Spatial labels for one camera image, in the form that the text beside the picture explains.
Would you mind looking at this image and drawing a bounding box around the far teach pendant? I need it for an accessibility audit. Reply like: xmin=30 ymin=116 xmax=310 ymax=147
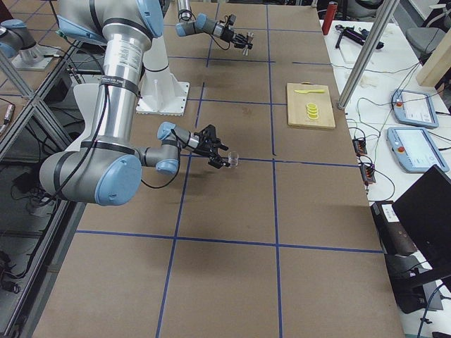
xmin=391 ymin=89 xmax=439 ymax=129

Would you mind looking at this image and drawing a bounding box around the steel jigger measuring cup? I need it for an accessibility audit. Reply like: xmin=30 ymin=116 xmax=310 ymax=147
xmin=242 ymin=32 xmax=254 ymax=56

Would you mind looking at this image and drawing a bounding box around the black box on table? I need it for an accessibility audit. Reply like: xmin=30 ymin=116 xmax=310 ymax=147
xmin=371 ymin=201 xmax=417 ymax=257

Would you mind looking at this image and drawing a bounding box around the red cylinder bottle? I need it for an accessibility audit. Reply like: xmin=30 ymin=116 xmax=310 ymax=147
xmin=322 ymin=1 xmax=338 ymax=35

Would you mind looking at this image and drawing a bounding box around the teach pendant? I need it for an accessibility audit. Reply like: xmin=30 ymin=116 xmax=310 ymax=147
xmin=391 ymin=89 xmax=439 ymax=129
xmin=387 ymin=127 xmax=448 ymax=173

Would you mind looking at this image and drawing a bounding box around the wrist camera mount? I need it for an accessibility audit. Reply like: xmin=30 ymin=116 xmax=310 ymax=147
xmin=224 ymin=14 xmax=236 ymax=28
xmin=194 ymin=125 xmax=217 ymax=142

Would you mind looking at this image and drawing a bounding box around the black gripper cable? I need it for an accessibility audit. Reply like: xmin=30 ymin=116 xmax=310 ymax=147
xmin=140 ymin=130 xmax=191 ymax=189

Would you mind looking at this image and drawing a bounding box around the clear glass cup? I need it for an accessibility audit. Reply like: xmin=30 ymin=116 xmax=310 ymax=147
xmin=228 ymin=151 xmax=239 ymax=168

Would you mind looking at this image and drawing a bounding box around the near teach pendant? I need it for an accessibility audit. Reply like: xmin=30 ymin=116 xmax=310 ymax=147
xmin=387 ymin=127 xmax=448 ymax=173

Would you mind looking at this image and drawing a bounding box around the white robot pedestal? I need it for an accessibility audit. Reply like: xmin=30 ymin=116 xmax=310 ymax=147
xmin=137 ymin=36 xmax=190 ymax=116

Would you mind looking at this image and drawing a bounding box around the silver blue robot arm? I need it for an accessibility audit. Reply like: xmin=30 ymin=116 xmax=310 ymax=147
xmin=39 ymin=1 xmax=227 ymax=206
xmin=175 ymin=1 xmax=254 ymax=56

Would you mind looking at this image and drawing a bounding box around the white chair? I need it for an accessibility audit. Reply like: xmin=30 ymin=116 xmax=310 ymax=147
xmin=66 ymin=83 xmax=99 ymax=151

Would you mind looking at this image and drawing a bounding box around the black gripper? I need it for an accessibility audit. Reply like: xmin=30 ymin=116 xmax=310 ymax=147
xmin=195 ymin=134 xmax=229 ymax=168
xmin=221 ymin=27 xmax=254 ymax=49

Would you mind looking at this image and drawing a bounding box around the black handled tool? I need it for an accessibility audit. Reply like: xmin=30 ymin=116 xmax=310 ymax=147
xmin=335 ymin=25 xmax=370 ymax=49

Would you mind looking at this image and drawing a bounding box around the bamboo cutting board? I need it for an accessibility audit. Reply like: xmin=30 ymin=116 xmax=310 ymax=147
xmin=286 ymin=83 xmax=335 ymax=130

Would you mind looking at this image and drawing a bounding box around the black monitor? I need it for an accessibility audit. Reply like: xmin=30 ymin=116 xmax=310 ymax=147
xmin=393 ymin=165 xmax=450 ymax=268

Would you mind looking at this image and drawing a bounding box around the yellow plastic knife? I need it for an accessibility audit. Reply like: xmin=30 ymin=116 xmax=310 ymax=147
xmin=294 ymin=89 xmax=326 ymax=94

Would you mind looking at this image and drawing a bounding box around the aluminium frame post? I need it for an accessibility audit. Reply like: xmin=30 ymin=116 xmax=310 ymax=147
xmin=337 ymin=0 xmax=400 ymax=110

